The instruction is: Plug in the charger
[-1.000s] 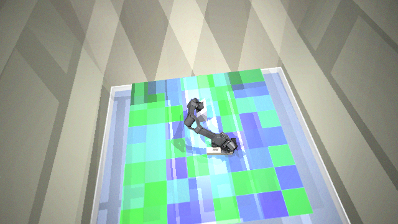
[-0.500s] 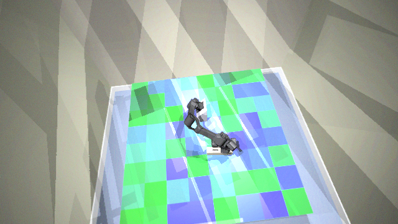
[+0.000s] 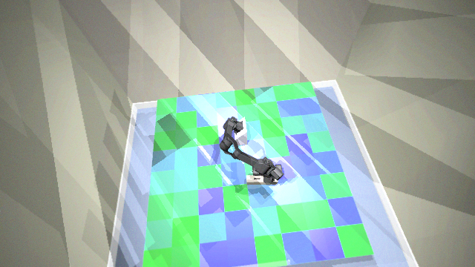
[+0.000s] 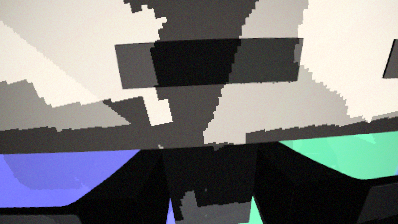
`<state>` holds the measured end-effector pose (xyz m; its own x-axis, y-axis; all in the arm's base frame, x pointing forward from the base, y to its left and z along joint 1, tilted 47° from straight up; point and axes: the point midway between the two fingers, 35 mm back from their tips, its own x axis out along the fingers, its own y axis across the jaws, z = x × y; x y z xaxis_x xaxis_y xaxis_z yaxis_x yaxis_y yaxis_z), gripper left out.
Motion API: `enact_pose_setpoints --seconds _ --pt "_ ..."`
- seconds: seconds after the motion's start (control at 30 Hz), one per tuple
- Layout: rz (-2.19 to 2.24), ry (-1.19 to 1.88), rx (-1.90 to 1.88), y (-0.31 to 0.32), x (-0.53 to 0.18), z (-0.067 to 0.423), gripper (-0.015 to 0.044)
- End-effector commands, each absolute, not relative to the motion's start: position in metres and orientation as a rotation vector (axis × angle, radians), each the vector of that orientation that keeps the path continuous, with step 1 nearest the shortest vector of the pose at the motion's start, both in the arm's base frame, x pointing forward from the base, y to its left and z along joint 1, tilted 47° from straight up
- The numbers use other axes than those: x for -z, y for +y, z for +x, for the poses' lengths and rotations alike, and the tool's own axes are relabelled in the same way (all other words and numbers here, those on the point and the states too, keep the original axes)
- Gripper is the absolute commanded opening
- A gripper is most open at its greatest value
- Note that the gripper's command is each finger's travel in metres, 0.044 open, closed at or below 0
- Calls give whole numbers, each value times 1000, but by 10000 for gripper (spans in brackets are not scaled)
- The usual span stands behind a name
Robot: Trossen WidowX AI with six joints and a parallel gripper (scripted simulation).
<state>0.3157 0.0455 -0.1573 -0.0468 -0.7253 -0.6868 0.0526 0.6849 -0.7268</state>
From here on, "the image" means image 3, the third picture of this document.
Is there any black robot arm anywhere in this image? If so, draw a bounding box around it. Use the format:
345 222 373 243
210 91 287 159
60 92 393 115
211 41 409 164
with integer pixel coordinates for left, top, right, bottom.
219 117 284 183

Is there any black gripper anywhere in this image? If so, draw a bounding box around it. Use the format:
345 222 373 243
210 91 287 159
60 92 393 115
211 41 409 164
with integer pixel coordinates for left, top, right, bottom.
252 165 283 176

